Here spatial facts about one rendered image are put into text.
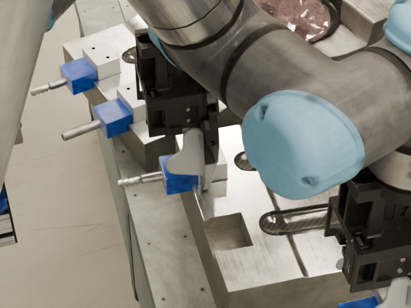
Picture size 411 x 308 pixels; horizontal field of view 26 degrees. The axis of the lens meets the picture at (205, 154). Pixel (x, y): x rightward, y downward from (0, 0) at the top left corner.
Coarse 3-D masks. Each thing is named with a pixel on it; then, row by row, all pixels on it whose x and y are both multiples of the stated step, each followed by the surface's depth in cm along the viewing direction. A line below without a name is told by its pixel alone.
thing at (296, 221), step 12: (240, 156) 112; (240, 168) 110; (252, 168) 111; (324, 204) 106; (264, 216) 105; (276, 216) 105; (288, 216) 105; (300, 216) 105; (312, 216) 106; (324, 216) 106; (336, 216) 106; (264, 228) 103; (276, 228) 104; (288, 228) 104; (300, 228) 104; (312, 228) 103; (324, 228) 104
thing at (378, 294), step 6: (378, 288) 88; (384, 288) 88; (378, 294) 88; (384, 294) 88; (354, 300) 89; (360, 300) 89; (366, 300) 89; (372, 300) 89; (378, 300) 89; (342, 306) 89; (348, 306) 89; (354, 306) 89; (360, 306) 89; (366, 306) 89; (372, 306) 89
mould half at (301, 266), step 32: (224, 128) 116; (192, 192) 109; (224, 192) 107; (256, 192) 107; (192, 224) 113; (256, 224) 103; (224, 256) 100; (256, 256) 100; (288, 256) 100; (320, 256) 101; (224, 288) 98; (256, 288) 97; (288, 288) 99; (320, 288) 100
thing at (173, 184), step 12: (168, 156) 110; (120, 180) 108; (132, 180) 108; (144, 180) 108; (156, 180) 109; (168, 180) 107; (180, 180) 108; (192, 180) 108; (216, 180) 109; (168, 192) 108; (180, 192) 109
